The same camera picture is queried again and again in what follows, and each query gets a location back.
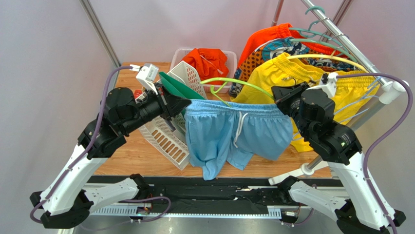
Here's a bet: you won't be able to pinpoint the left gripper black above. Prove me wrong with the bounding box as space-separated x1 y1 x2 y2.
121 82 190 135

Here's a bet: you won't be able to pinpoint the green hanger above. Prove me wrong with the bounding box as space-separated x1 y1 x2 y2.
200 77 276 108

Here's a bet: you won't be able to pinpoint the light blue shorts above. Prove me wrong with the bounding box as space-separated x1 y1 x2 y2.
184 99 293 180

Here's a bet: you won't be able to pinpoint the orange shorts front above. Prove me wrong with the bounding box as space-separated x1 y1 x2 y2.
182 48 229 81

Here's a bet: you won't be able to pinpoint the light blue wire hanger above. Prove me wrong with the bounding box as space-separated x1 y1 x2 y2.
333 76 379 124

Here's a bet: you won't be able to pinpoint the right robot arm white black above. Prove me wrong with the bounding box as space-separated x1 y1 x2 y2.
271 82 406 234

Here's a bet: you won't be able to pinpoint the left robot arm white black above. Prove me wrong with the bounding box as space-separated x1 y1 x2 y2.
30 83 191 229

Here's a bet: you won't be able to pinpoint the yellow hanger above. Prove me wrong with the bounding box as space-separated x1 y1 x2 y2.
286 54 368 73

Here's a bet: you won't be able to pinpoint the patterned blue orange shorts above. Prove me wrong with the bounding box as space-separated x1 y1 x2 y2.
234 37 358 82

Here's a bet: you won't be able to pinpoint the yellow shorts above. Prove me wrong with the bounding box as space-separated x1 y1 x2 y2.
231 53 380 153

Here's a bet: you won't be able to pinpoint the teal hanger back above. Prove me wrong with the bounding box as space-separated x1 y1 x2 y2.
289 5 341 46

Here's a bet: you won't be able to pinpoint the teal hanger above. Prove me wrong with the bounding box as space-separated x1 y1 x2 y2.
289 5 341 46
295 37 357 62

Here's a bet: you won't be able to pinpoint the orange shorts back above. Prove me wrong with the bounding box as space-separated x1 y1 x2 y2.
237 23 333 67

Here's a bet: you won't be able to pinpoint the teal hanger front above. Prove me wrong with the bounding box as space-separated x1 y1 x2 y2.
295 37 357 62

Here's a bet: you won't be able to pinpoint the green folder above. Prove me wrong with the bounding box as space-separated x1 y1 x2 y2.
159 72 205 100

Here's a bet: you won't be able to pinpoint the small red object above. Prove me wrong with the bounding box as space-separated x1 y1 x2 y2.
134 90 147 101

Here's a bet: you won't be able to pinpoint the white file organizer rack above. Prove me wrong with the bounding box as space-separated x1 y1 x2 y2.
139 61 207 170

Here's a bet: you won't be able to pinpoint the white perforated basket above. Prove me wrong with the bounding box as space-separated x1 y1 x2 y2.
170 48 237 94

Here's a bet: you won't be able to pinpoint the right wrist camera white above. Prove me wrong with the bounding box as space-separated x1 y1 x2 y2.
308 72 338 98

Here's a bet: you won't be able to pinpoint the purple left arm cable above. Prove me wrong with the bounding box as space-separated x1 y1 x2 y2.
30 66 171 224

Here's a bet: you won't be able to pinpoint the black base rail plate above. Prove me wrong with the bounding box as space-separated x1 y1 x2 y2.
133 177 293 205

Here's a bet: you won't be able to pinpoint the metal clothes rack rail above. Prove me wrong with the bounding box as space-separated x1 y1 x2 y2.
268 0 413 185

